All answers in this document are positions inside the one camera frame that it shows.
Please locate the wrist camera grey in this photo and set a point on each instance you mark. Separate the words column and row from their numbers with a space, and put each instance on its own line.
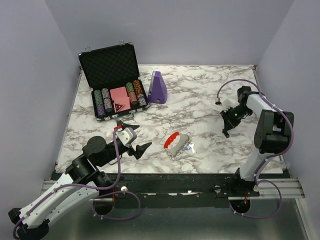
column 126, row 136
column 225, row 105

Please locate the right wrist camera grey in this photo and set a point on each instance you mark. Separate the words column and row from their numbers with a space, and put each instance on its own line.
column 225, row 105

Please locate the metal key organizer red handle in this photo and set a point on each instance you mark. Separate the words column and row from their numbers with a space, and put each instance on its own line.
column 176, row 144

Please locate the pink playing card deck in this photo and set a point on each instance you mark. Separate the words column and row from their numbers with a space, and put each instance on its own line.
column 120, row 96

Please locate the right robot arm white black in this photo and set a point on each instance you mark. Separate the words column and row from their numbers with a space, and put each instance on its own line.
column 274, row 131

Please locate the purple metronome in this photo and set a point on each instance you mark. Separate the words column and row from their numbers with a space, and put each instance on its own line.
column 157, row 92

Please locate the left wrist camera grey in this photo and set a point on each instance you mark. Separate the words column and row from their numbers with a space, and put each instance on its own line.
column 126, row 136

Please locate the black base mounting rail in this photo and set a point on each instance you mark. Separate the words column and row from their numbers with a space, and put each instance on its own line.
column 162, row 191

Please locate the blue tagged key on organizer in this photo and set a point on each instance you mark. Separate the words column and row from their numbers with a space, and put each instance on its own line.
column 190, row 147

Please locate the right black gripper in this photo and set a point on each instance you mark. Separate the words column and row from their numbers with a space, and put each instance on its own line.
column 229, row 123

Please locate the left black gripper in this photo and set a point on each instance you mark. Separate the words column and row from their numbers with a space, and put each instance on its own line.
column 139, row 150

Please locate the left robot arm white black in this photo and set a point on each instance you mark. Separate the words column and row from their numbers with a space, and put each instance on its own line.
column 94, row 173

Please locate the black poker chip case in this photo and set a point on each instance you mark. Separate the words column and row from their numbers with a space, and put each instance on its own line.
column 109, row 68

